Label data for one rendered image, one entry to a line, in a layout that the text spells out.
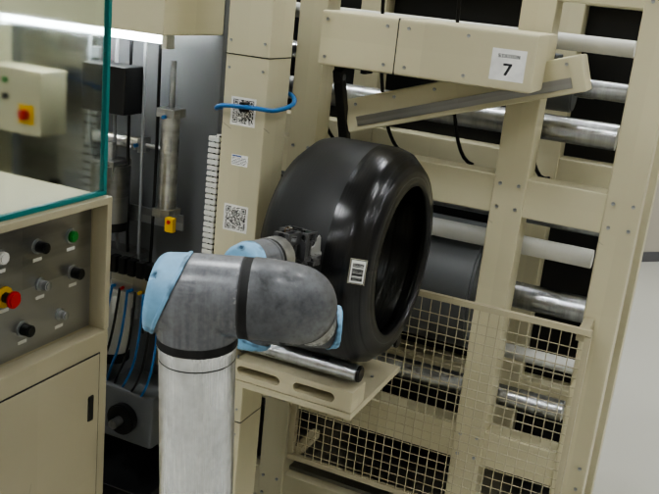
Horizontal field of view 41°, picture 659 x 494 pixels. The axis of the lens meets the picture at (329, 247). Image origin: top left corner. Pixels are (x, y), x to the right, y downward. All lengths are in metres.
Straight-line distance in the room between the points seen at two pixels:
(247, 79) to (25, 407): 0.99
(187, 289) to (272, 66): 1.20
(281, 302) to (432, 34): 1.34
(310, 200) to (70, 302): 0.70
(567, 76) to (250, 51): 0.84
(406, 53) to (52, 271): 1.08
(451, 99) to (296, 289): 1.41
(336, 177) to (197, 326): 1.00
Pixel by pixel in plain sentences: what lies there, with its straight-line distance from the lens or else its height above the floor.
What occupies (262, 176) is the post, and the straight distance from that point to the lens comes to 2.35.
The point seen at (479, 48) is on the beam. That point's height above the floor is 1.73.
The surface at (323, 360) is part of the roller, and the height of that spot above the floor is 0.92.
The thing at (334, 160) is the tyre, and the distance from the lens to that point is 2.19.
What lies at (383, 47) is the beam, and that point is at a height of 1.70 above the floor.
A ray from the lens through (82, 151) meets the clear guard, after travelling 2.28.
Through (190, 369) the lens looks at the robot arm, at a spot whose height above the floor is 1.32.
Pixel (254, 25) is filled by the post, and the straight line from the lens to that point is 2.32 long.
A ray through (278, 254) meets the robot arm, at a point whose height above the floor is 1.31.
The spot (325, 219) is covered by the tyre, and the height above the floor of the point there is 1.32.
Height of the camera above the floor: 1.85
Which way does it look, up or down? 16 degrees down
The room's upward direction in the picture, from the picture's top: 6 degrees clockwise
